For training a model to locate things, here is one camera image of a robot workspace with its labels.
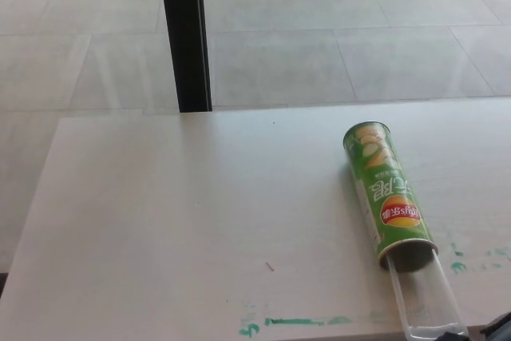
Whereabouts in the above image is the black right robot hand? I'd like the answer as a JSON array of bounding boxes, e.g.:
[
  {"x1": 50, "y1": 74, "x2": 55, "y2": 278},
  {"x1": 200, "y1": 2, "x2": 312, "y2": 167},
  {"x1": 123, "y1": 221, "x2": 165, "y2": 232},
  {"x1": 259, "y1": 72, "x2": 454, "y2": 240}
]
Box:
[{"x1": 437, "y1": 311, "x2": 511, "y2": 341}]

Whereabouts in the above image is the clear plastic chips tray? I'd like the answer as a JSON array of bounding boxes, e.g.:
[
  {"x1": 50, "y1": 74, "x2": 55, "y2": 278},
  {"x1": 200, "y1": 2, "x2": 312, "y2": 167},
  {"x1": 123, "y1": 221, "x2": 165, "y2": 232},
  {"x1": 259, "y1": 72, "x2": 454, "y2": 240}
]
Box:
[{"x1": 381, "y1": 249, "x2": 469, "y2": 339}]

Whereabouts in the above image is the green chips can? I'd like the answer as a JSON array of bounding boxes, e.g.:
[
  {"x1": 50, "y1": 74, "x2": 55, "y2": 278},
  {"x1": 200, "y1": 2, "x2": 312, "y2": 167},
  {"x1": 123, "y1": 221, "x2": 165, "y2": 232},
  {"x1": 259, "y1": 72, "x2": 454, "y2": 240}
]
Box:
[{"x1": 342, "y1": 120, "x2": 440, "y2": 272}]

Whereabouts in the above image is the black metal window post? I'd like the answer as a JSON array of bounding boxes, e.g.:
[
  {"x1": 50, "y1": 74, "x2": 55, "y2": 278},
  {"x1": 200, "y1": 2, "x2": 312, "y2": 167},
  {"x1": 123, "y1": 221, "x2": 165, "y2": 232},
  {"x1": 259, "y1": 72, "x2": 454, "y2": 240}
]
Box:
[{"x1": 157, "y1": 0, "x2": 213, "y2": 113}]

